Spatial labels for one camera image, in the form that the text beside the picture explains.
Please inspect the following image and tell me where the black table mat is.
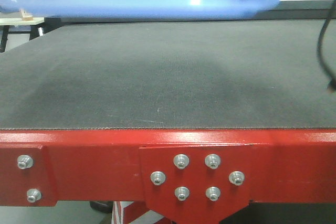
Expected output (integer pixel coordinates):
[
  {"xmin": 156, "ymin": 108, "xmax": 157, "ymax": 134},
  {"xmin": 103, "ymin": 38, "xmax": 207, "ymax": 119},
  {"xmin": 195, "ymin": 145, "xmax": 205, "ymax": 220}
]
[{"xmin": 1, "ymin": 20, "xmax": 335, "ymax": 130}]

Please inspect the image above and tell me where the white side table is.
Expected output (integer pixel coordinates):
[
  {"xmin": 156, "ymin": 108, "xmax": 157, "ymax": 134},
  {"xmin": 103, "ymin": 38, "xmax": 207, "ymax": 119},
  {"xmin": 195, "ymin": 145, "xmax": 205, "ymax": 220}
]
[{"xmin": 1, "ymin": 17, "xmax": 45, "ymax": 53}]

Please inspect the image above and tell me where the red metal table frame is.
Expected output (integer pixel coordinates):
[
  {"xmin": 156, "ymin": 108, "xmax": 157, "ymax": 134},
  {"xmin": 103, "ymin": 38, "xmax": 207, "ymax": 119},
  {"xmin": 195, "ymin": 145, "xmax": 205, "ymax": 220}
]
[{"xmin": 1, "ymin": 129, "xmax": 335, "ymax": 223}]

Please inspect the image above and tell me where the black hanging cable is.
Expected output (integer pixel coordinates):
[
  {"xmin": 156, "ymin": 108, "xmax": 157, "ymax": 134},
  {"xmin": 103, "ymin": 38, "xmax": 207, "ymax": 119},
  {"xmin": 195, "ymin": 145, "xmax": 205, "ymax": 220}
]
[{"xmin": 317, "ymin": 3, "xmax": 336, "ymax": 94}]

